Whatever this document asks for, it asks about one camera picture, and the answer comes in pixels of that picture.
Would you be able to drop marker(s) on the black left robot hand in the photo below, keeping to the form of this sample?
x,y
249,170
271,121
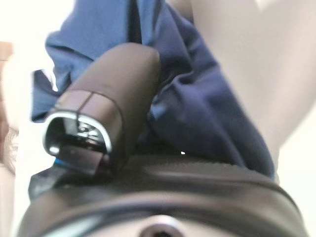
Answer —
x,y
116,86

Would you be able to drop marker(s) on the bed with beige cover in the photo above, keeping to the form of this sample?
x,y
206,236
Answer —
x,y
251,61

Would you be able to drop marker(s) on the navy blue garment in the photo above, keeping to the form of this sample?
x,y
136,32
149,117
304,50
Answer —
x,y
197,98

